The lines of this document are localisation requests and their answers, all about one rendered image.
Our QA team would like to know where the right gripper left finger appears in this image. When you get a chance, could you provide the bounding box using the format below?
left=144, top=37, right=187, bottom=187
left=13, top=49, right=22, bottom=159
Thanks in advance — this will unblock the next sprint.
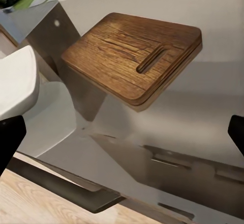
left=0, top=115, right=26, bottom=176

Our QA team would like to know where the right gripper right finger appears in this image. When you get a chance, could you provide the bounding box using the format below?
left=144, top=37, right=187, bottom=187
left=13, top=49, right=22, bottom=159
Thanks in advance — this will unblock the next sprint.
left=228, top=115, right=244, bottom=156

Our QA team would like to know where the cutting board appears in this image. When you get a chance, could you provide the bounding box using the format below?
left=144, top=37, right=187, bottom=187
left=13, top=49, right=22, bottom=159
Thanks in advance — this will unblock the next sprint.
left=61, top=12, right=202, bottom=106

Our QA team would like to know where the bowl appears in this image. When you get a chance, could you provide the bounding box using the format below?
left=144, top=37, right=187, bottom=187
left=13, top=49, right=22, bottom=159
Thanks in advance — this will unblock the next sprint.
left=0, top=45, right=40, bottom=121

